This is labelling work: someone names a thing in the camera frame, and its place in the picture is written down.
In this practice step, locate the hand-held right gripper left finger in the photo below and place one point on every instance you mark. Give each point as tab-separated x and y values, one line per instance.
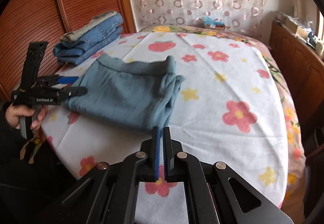
158	153

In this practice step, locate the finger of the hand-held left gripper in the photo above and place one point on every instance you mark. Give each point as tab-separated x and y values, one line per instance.
68	80
76	91

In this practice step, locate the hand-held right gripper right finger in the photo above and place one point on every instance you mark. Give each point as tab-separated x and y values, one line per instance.
165	153

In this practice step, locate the grey-blue pants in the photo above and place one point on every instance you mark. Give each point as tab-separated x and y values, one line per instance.
121	97

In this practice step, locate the folded beige pants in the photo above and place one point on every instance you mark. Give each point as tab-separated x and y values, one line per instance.
83	30

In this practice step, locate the person's left hand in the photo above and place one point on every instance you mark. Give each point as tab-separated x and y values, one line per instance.
14	115

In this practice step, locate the folded blue jeans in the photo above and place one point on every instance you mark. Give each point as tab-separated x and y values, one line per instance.
83	49

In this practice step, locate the wooden wardrobe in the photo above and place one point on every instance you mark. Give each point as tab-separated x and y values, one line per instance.
33	11

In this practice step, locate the person's dark clothing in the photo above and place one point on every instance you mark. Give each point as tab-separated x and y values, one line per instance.
25	188

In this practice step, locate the white floral blanket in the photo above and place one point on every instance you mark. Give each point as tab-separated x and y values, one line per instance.
215	74

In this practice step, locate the pink floral blanket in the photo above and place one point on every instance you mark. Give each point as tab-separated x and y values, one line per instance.
295	137

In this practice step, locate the small box with blue items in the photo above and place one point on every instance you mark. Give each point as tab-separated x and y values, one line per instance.
214	24

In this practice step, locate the wooden cabinet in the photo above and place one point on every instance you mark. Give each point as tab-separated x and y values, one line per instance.
298	67

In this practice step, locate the cardboard box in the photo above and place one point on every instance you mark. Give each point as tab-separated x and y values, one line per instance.
296	28

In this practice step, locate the white jar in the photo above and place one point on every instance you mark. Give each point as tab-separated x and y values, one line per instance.
319	49

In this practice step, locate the lace window curtain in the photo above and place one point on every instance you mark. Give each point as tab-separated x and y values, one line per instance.
303	3

